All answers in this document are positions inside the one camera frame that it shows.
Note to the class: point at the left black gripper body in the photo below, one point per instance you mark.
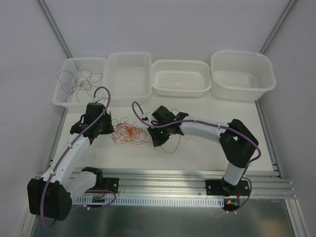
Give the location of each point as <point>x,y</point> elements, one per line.
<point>104,126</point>

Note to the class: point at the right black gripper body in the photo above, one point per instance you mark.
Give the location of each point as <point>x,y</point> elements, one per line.
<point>158,138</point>

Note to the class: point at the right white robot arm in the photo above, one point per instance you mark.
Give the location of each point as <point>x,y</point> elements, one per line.
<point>237,142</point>

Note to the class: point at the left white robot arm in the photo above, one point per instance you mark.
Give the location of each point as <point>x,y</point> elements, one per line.
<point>52,195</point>

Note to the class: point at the far-left white perforated basket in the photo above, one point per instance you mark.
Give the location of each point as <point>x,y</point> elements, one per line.
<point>78,80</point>

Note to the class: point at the far-right white plastic tub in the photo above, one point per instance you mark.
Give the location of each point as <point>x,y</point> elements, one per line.
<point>241,75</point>

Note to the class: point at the aluminium mounting rail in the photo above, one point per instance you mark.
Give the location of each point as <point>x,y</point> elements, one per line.
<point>170,183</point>

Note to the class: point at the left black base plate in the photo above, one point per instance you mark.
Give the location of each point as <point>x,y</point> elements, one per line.
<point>110,184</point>

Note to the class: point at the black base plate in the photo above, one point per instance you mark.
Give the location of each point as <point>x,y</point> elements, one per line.
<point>216,187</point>
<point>110,184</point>

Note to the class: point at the white slotted cable duct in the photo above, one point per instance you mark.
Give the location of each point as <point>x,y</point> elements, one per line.
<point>150,201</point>

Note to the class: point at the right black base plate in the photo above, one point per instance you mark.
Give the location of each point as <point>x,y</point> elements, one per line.
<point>216,187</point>

